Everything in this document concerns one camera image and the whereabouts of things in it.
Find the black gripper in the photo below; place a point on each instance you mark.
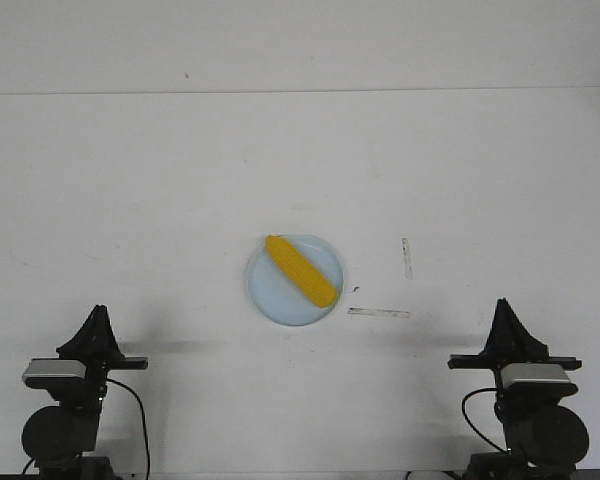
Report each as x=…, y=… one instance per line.
x=524, y=345
x=86, y=343

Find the light blue round plate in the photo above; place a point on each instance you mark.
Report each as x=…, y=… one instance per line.
x=277, y=297

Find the yellow corn cob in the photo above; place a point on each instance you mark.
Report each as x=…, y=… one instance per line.
x=309, y=280

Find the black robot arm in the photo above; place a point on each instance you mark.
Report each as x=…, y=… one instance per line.
x=60, y=439
x=543, y=439

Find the clear tape strip vertical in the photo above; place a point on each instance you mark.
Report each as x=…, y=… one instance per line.
x=407, y=258

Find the clear tape strip horizontal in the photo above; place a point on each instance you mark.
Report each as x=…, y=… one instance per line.
x=383, y=313

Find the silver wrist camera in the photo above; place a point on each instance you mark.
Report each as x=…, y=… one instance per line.
x=549, y=378
x=46, y=372

